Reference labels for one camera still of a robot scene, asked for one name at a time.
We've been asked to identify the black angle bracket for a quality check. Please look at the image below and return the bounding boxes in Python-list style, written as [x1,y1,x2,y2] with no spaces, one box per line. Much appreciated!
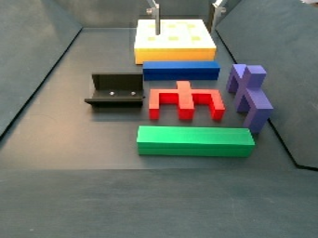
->
[84,73,144,107]

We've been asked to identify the blue rectangular bar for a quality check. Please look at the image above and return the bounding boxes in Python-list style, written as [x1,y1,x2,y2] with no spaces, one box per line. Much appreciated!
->
[142,60,220,81]

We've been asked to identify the purple cross-shaped block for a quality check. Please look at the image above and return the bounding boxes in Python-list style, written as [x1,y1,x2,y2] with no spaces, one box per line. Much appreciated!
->
[225,64,273,134]

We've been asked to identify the red comb-shaped block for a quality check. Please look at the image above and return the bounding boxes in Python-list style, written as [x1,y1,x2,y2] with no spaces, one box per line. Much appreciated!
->
[149,81,225,120]

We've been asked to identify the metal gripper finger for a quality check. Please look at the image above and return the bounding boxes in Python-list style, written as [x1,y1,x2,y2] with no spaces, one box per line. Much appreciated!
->
[146,0,160,35]
[208,0,226,31]

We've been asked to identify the green rectangular bar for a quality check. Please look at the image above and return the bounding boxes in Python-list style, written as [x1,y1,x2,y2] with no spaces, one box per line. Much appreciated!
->
[136,126,255,157]

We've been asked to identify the yellow slotted board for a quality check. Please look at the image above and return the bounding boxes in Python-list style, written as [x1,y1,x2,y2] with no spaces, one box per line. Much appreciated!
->
[133,20,216,65]

